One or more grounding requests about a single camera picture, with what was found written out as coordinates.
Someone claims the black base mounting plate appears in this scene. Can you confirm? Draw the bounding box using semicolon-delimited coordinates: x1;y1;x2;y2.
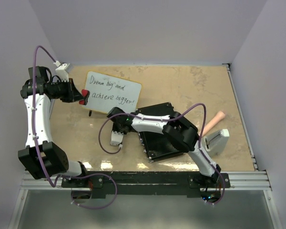
61;171;231;200

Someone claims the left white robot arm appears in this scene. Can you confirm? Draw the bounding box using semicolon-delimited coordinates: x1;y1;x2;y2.
18;63;90;187

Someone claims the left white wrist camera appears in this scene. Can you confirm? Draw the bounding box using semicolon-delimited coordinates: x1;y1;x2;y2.
53;61;73;82

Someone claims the grey white tape dispenser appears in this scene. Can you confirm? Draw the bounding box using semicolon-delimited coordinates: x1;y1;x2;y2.
202;129;230;157

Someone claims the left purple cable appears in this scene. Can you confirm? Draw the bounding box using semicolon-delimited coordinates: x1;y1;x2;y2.
32;45;119;210

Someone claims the pink cylindrical tube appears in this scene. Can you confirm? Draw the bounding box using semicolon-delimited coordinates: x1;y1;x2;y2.
200;111;225;136

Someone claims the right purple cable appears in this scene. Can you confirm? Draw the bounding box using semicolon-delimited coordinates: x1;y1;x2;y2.
99;103;226;206

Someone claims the yellow framed whiteboard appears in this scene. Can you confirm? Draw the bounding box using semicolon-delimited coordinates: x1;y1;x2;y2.
82;71;142;114

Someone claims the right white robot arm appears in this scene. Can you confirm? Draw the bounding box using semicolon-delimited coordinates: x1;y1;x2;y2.
107;107;221;187

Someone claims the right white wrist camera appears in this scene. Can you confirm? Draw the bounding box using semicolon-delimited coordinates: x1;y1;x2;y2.
110;131;124;146

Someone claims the purple cable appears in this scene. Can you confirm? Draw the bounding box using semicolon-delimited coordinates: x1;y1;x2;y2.
32;45;119;210
99;103;226;206

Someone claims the red whiteboard eraser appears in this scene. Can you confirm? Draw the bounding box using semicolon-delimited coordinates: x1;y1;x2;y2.
79;89;90;105

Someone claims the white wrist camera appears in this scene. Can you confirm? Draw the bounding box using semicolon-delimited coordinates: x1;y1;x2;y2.
110;131;124;146
53;61;73;82

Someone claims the black hard case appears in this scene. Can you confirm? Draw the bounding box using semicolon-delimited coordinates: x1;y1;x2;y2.
135;102;190;162

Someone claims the aluminium front rail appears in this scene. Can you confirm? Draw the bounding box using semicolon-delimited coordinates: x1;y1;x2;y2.
20;171;272;190

